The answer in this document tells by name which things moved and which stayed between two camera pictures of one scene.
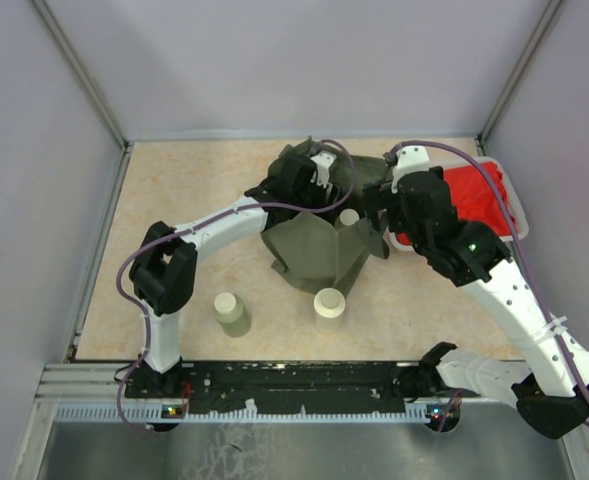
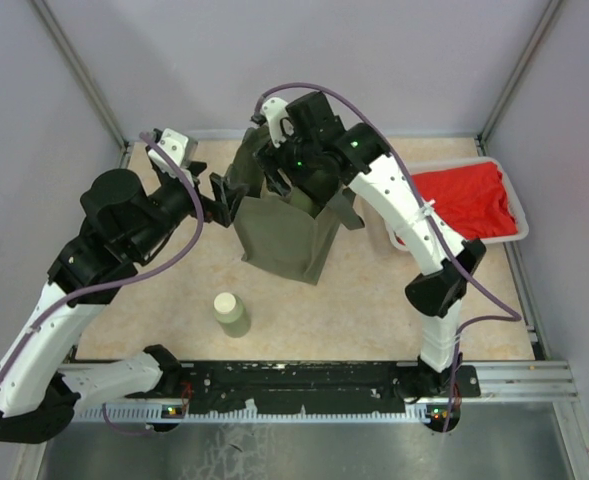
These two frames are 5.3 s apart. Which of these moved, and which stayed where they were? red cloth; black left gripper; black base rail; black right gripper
Moved: black right gripper; black left gripper
Stayed: black base rail; red cloth
